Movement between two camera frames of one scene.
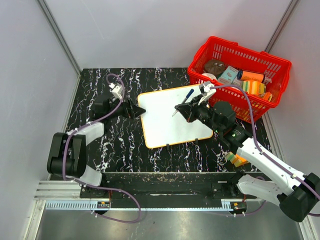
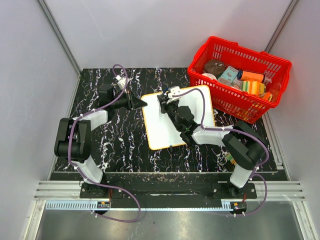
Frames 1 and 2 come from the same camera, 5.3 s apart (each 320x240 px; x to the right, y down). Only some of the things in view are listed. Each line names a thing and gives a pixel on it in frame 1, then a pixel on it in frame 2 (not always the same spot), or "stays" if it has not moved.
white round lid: x=210 y=75 stays
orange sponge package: x=235 y=159 stays
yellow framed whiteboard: x=160 y=128 stays
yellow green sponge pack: x=254 y=87 stays
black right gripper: x=188 y=110 to x=164 y=105
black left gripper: x=129 y=108 to x=137 y=103
